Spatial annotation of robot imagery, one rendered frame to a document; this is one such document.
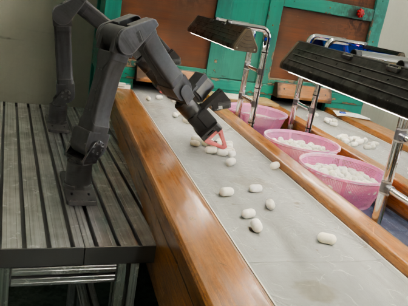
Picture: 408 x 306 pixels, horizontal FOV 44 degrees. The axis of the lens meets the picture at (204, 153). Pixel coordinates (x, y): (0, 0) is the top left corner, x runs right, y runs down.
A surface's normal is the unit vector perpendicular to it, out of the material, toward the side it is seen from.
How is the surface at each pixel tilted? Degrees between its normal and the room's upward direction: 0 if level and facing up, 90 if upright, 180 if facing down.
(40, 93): 90
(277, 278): 0
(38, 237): 0
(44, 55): 90
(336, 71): 58
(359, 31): 90
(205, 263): 0
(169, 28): 90
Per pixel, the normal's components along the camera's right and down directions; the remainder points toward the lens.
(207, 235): 0.16, -0.95
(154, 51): 0.71, 0.37
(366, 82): -0.72, -0.57
